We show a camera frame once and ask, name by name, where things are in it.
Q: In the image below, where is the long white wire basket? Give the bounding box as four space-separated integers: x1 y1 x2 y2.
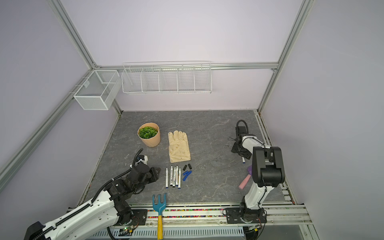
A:
121 61 213 95

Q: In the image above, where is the black corrugated cable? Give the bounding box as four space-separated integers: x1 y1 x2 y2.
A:
89 148 144 205
235 119 250 142

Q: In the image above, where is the black corrugated right cable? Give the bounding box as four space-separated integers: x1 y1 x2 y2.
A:
235 119 250 142

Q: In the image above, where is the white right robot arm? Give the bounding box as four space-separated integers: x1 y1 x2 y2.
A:
232 134 286 211

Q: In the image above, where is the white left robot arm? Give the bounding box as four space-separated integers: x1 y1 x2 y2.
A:
24 163 161 240

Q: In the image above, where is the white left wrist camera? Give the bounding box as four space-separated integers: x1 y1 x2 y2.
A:
135 155 148 165

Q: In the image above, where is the beige work glove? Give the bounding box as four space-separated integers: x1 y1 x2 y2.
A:
168 131 191 163

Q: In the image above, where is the teal yellow garden fork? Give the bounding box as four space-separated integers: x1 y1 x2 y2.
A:
152 193 167 240

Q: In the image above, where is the small white mesh basket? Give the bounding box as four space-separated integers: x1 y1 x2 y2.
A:
74 70 122 111

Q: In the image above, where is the aluminium cage frame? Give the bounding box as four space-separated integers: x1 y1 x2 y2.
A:
1 1 314 191

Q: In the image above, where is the black corrugated left cable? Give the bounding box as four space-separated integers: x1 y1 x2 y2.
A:
89 148 144 205

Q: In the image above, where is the tan pot with green plant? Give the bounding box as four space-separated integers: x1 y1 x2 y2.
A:
138 123 161 148

